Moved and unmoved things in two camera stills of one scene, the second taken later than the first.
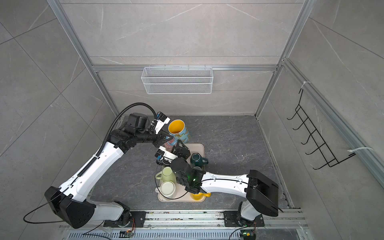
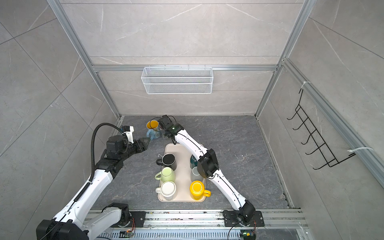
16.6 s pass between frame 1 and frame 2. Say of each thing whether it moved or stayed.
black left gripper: moved
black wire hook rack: stayed
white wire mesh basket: stayed
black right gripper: moved
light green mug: stayed
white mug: stayed
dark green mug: stayed
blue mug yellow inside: moved
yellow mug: stayed
